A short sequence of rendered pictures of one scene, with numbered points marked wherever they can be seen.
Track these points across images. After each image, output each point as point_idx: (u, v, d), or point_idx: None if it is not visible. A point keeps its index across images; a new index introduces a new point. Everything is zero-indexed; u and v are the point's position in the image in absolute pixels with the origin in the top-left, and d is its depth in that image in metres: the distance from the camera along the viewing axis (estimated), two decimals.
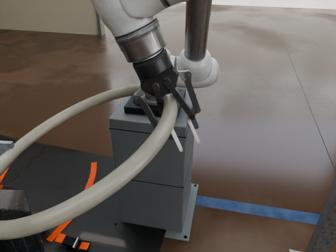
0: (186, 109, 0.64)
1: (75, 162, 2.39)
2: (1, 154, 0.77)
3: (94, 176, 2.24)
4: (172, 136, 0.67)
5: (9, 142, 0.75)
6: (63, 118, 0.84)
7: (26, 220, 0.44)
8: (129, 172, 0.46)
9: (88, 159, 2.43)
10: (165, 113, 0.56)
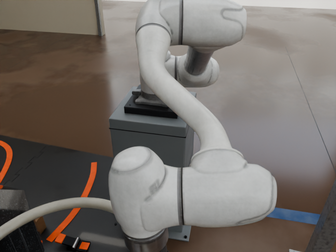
0: None
1: (75, 162, 2.39)
2: None
3: (94, 176, 2.24)
4: None
5: None
6: (48, 212, 0.83)
7: None
8: None
9: (88, 159, 2.43)
10: None
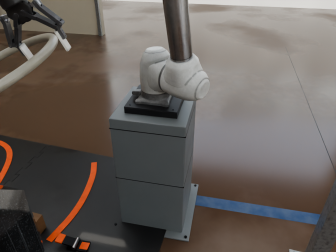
0: (49, 25, 0.87)
1: (75, 162, 2.39)
2: None
3: (94, 176, 2.24)
4: (24, 53, 0.94)
5: None
6: None
7: None
8: (31, 64, 0.85)
9: (88, 159, 2.43)
10: (49, 40, 0.96)
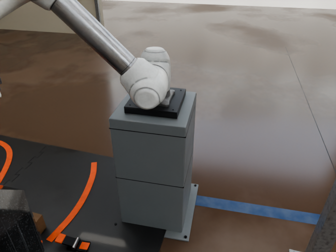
0: None
1: (75, 162, 2.39)
2: None
3: (94, 176, 2.24)
4: None
5: None
6: None
7: None
8: None
9: (88, 159, 2.43)
10: None
